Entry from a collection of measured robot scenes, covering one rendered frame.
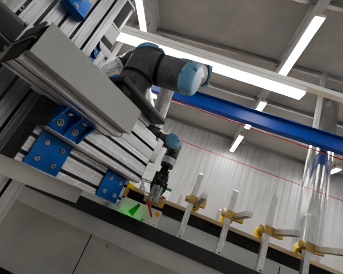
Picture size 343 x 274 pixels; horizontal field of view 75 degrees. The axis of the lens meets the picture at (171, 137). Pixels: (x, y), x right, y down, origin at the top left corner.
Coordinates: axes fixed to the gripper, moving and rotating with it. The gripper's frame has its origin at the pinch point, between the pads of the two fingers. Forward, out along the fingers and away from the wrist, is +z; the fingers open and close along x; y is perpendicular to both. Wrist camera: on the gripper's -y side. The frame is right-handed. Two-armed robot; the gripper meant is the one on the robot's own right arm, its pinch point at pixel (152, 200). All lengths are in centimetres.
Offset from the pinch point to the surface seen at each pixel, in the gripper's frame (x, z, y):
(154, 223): 4.1, 9.4, -26.1
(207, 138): 36, -394, -738
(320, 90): 103, -160, -55
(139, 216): -6.3, 9.5, -26.1
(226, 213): 44, -12, -26
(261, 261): 71, 5, -27
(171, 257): 20.9, 23.5, -28.9
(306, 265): 96, -2, -27
